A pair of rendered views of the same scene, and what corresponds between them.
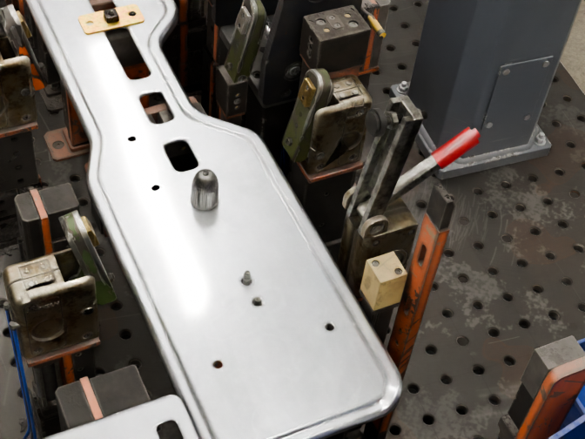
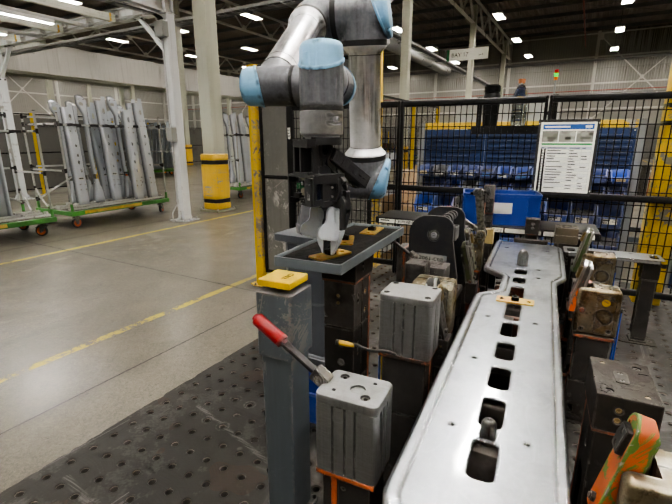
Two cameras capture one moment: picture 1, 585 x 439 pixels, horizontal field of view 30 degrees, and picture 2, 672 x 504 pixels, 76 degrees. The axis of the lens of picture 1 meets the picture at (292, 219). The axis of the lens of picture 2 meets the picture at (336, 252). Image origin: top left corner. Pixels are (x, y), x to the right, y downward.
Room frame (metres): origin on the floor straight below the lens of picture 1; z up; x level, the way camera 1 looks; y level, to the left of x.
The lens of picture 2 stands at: (2.02, 0.83, 1.37)
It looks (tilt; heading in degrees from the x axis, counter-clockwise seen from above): 15 degrees down; 236
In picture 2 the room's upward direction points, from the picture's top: straight up
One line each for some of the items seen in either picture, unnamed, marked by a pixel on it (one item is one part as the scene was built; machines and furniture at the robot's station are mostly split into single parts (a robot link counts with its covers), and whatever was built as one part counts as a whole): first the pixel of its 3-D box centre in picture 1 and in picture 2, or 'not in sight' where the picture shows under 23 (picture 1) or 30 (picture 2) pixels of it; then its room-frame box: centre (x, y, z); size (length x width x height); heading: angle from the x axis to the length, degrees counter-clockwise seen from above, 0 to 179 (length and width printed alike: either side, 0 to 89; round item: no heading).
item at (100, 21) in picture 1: (110, 16); (515, 298); (1.12, 0.28, 1.01); 0.08 x 0.04 x 0.01; 120
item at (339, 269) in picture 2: not in sight; (348, 243); (1.49, 0.10, 1.16); 0.37 x 0.14 x 0.02; 30
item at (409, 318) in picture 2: not in sight; (406, 389); (1.49, 0.30, 0.90); 0.13 x 0.10 x 0.41; 120
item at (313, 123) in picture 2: not in sight; (322, 125); (1.60, 0.18, 1.40); 0.08 x 0.08 x 0.05
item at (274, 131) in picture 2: not in sight; (313, 184); (0.11, -2.31, 1.00); 1.34 x 0.14 x 2.00; 116
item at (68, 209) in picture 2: not in sight; (102, 168); (1.11, -7.84, 0.88); 1.91 x 1.01 x 1.76; 28
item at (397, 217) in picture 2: not in sight; (479, 223); (0.45, -0.35, 1.02); 0.90 x 0.22 x 0.03; 120
